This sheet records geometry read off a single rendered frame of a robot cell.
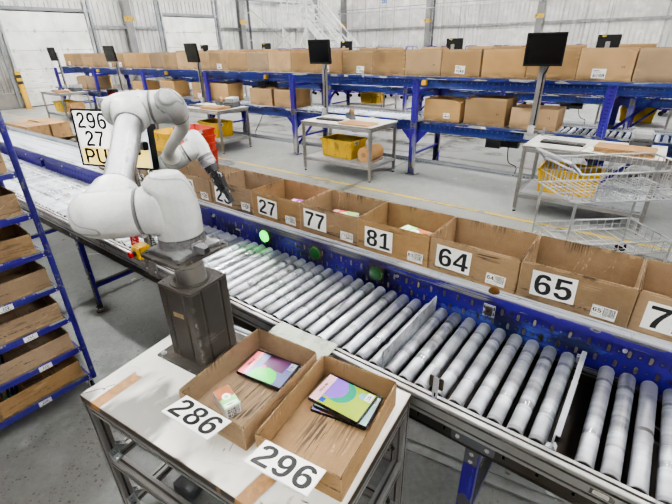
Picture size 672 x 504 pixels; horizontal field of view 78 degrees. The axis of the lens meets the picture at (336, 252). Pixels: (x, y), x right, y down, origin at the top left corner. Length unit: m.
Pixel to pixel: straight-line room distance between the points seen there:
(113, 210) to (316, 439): 0.94
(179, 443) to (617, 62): 5.79
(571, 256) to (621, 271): 0.19
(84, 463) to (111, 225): 1.46
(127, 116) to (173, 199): 0.57
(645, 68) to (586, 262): 4.27
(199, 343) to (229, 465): 0.46
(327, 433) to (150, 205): 0.90
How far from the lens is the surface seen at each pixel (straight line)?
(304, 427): 1.41
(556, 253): 2.08
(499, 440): 1.50
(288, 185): 2.76
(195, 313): 1.54
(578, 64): 6.20
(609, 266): 2.07
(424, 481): 2.25
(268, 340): 1.66
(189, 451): 1.44
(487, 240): 2.14
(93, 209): 1.49
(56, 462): 2.69
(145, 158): 2.45
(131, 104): 1.93
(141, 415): 1.60
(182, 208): 1.42
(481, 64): 6.54
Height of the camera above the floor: 1.83
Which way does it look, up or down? 27 degrees down
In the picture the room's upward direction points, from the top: 1 degrees counter-clockwise
